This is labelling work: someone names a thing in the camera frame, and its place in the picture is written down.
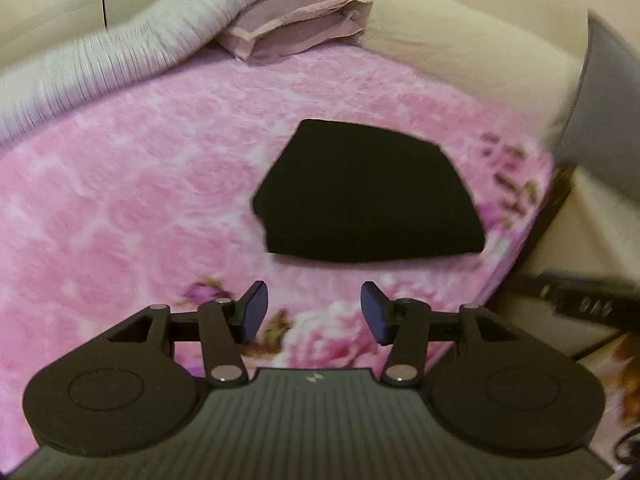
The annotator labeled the cream bed sheet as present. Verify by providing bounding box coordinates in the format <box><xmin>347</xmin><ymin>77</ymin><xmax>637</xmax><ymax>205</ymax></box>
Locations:
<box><xmin>335</xmin><ymin>0</ymin><xmax>591</xmax><ymax>133</ymax></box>

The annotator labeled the black power strip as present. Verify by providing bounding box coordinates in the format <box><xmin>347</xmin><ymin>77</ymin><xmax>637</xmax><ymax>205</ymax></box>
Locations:
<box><xmin>515</xmin><ymin>269</ymin><xmax>640</xmax><ymax>332</ymax></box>

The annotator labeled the black cable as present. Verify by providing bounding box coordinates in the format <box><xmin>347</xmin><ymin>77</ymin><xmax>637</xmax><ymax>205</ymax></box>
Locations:
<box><xmin>614</xmin><ymin>425</ymin><xmax>640</xmax><ymax>465</ymax></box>

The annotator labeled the pink rose blanket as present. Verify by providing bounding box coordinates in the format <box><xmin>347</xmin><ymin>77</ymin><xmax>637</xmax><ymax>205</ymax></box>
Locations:
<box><xmin>0</xmin><ymin>42</ymin><xmax>558</xmax><ymax>466</ymax></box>

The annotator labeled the black garment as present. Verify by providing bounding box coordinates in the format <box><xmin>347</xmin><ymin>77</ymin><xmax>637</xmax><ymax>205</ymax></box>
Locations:
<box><xmin>251</xmin><ymin>119</ymin><xmax>487</xmax><ymax>264</ymax></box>

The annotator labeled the grey striped quilt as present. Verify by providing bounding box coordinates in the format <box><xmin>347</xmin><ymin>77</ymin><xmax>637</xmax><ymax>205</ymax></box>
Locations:
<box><xmin>0</xmin><ymin>0</ymin><xmax>336</xmax><ymax>148</ymax></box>

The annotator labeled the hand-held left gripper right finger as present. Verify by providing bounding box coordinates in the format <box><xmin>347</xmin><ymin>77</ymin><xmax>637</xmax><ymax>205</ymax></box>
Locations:
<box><xmin>360</xmin><ymin>282</ymin><xmax>522</xmax><ymax>389</ymax></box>

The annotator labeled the mauve pillow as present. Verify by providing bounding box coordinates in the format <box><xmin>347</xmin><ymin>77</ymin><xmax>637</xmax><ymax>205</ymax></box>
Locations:
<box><xmin>217</xmin><ymin>0</ymin><xmax>375</xmax><ymax>65</ymax></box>

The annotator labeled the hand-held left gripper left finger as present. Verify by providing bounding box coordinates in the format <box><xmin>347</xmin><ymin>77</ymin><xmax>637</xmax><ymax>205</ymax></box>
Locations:
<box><xmin>107</xmin><ymin>281</ymin><xmax>270</xmax><ymax>389</ymax></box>

